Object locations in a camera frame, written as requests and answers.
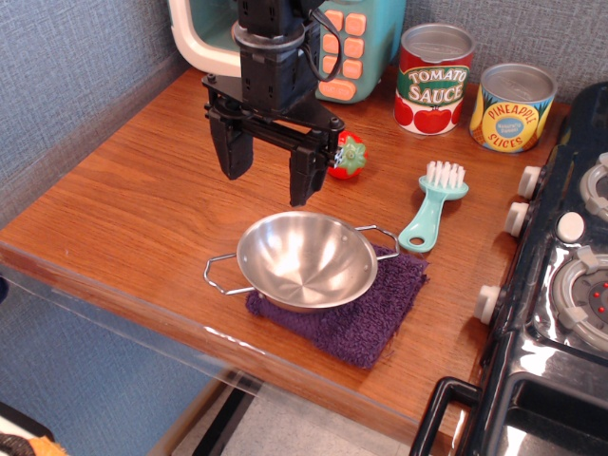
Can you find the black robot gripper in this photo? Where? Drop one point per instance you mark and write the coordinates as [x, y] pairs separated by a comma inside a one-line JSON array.
[[273, 99]]

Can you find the small steel pot with handles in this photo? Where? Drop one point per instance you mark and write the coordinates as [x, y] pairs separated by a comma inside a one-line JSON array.
[[308, 262]]

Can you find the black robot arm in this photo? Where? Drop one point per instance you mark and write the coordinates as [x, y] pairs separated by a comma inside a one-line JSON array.
[[277, 18]]

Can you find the red toy strawberry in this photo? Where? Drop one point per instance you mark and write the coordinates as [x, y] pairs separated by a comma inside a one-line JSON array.
[[354, 157]]

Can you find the teal toy microwave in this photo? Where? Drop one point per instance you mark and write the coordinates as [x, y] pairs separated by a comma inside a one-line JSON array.
[[368, 40]]

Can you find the teal dish brush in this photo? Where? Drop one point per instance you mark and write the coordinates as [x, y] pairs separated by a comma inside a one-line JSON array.
[[443, 181]]

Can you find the tomato sauce can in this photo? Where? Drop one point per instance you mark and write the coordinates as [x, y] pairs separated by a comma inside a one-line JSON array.
[[433, 72]]

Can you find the purple folded cloth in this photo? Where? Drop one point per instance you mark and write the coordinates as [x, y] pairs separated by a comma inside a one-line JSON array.
[[357, 332]]

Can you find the pineapple slices can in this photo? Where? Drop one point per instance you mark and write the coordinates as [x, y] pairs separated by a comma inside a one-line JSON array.
[[512, 106]]

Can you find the black toy stove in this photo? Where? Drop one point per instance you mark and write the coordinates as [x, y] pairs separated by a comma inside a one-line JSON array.
[[544, 368]]

